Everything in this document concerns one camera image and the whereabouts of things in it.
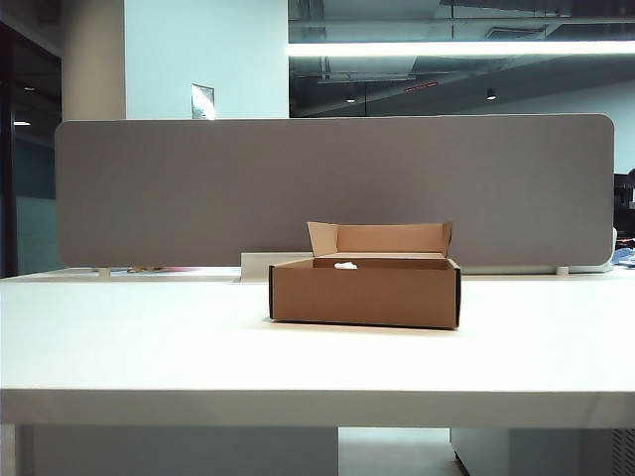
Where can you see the white paper ball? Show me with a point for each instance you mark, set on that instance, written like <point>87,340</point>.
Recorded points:
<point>345,266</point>

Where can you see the brown cardboard box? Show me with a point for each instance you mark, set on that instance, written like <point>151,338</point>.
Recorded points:
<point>362,297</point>

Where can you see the grey fabric desk partition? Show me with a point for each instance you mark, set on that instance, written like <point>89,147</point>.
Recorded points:
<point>198,188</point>

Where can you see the pink flat object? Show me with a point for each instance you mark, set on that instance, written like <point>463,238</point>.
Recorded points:
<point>181,269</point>

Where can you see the brown flat object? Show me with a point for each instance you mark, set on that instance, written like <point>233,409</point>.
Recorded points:
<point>144,269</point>

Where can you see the red ceiling sign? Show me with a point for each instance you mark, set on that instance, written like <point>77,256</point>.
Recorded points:
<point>420,87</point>

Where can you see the long ceiling light strip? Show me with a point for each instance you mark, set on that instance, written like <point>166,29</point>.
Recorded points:
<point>446,48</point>

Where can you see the white desk side panel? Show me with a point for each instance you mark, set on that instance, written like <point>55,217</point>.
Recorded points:
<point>173,453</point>

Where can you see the ceiling air vent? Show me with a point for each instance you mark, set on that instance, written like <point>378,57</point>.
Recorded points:
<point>516,32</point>

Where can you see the blue cloth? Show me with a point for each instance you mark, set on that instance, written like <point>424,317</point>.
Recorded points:
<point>625,257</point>

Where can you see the black monitor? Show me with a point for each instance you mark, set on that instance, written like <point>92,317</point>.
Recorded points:
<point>624,191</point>

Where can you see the framed wall poster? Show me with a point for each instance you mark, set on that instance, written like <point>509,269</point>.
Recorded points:
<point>202,101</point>

